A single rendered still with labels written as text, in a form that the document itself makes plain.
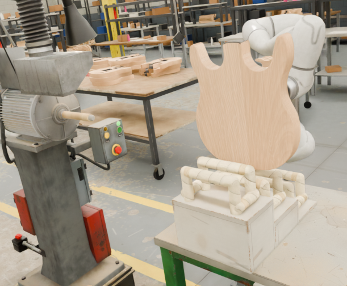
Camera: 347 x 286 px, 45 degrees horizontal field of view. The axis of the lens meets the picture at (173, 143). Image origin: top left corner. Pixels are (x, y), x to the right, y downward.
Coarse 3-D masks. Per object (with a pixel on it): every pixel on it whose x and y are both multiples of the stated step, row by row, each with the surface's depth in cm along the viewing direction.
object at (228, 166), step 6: (198, 162) 129; (204, 162) 127; (210, 162) 126; (216, 162) 124; (222, 162) 123; (228, 162) 122; (234, 162) 122; (210, 168) 127; (216, 168) 124; (222, 168) 123; (228, 168) 121; (234, 168) 120; (240, 168) 119; (246, 168) 118; (252, 168) 117; (240, 174) 120
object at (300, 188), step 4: (296, 180) 145; (300, 180) 145; (296, 184) 146; (300, 184) 145; (296, 188) 146; (300, 188) 146; (304, 188) 147; (296, 192) 147; (300, 192) 146; (304, 192) 147; (296, 196) 148
